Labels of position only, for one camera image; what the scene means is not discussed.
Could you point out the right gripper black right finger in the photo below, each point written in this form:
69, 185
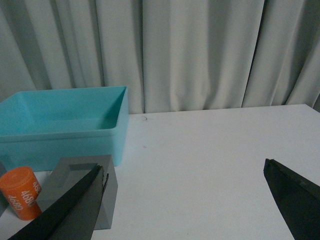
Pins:
297, 198

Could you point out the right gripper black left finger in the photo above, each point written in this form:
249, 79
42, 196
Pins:
73, 216

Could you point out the gray cube with square recess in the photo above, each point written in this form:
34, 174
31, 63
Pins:
69, 171

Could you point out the gray cube with round hole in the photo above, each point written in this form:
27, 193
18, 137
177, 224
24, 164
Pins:
3, 201

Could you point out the light blue plastic box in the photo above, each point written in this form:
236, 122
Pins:
38, 128

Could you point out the orange cylinder part 4680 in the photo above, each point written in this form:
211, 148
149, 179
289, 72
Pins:
21, 189

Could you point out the white pleated curtain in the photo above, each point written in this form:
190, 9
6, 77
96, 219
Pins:
173, 55

